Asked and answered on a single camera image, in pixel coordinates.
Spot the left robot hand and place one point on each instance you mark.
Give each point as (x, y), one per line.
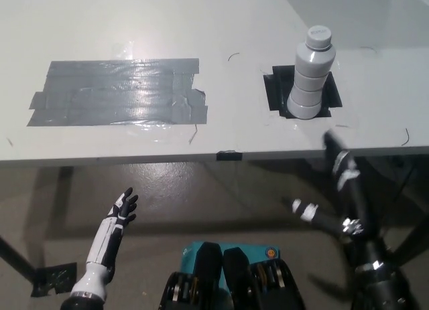
(112, 233)

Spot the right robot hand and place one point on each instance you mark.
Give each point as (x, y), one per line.
(345, 176)

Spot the white plastic bottle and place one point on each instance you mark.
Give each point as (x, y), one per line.
(308, 85)

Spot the black and teal robot torso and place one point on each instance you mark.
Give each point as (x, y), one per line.
(231, 276)

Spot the black table leg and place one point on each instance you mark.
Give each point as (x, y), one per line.
(18, 256)

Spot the black tape square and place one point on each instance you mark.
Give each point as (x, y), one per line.
(276, 92)

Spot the small black tape strip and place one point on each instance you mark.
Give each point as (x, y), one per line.
(229, 155)

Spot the black table frame strut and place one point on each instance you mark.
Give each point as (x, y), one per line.
(414, 243)

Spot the grey duct tape patch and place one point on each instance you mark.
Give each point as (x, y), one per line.
(117, 92)

